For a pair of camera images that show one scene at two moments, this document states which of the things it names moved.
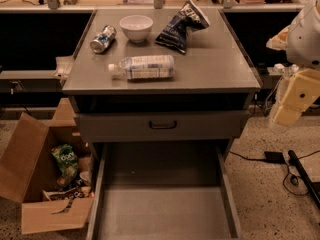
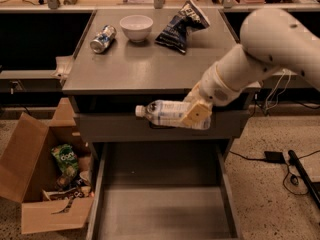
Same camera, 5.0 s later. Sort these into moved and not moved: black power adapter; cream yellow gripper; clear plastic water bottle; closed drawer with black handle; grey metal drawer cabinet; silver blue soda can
Moved: clear plastic water bottle; cream yellow gripper
Not moved: black power adapter; grey metal drawer cabinet; closed drawer with black handle; silver blue soda can
